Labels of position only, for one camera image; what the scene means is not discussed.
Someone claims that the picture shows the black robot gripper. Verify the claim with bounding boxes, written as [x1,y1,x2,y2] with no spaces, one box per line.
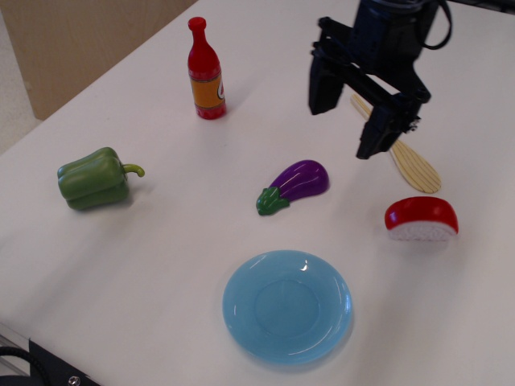
[308,1,431,159]

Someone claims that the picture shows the red and white toy sushi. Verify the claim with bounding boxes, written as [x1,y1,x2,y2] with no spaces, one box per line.
[384,196,459,241]

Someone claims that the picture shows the blue plastic plate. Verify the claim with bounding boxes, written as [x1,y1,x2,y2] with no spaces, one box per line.
[222,250,353,365]

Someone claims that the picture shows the purple toy eggplant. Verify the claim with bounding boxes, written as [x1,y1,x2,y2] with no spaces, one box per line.
[256,160,330,216]

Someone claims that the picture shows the wooden rice paddle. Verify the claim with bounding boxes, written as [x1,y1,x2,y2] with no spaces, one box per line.
[350,93,443,195]

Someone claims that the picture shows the red toy sauce bottle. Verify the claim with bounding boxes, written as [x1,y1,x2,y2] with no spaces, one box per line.
[187,17,226,120]

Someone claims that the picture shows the green toy bell pepper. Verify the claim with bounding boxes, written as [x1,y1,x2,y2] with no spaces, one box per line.
[57,147,145,211]

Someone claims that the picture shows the black corner bracket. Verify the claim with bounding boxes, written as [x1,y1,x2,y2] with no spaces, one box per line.
[28,340,100,386]

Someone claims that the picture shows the black cable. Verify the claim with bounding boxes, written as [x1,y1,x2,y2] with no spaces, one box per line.
[0,344,45,386]

